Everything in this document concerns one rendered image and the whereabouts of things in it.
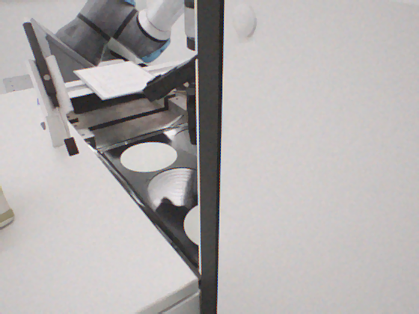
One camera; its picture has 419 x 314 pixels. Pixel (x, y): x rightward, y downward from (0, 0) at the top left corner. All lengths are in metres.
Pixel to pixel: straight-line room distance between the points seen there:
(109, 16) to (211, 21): 0.96
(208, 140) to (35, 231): 0.26
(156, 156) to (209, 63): 0.44
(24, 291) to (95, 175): 0.18
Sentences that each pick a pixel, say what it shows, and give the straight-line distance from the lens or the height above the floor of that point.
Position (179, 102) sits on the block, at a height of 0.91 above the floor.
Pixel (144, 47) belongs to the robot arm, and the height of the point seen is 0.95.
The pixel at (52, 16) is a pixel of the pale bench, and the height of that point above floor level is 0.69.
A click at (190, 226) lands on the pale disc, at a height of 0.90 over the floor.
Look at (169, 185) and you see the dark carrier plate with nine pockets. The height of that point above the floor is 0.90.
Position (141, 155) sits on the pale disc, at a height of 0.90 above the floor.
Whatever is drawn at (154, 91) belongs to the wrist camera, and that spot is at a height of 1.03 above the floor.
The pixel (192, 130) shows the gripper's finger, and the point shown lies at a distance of 0.55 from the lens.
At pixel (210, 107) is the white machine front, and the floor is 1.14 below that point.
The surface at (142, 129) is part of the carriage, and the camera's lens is 0.78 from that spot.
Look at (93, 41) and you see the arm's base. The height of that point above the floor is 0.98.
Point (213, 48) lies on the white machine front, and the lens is 0.20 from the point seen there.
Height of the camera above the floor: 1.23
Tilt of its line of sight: 33 degrees down
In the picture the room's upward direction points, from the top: straight up
